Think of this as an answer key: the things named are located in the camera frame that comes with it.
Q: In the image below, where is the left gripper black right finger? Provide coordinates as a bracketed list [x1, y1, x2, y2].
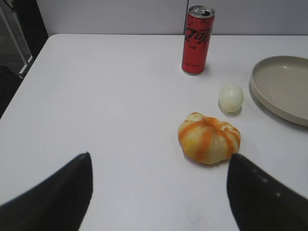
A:
[227, 154, 308, 231]

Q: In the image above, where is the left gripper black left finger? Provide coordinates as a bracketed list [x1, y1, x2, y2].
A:
[0, 153, 93, 231]

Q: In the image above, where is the orange striped croissant bun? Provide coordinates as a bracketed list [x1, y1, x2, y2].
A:
[178, 112, 241, 165]

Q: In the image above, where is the beige ceramic plate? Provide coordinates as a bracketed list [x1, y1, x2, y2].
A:
[250, 56, 308, 127]

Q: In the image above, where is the red cola can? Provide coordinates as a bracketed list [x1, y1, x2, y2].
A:
[181, 5, 215, 75]

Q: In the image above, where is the dark cabinet with white frame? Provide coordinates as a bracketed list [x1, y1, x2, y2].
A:
[0, 0, 48, 115]

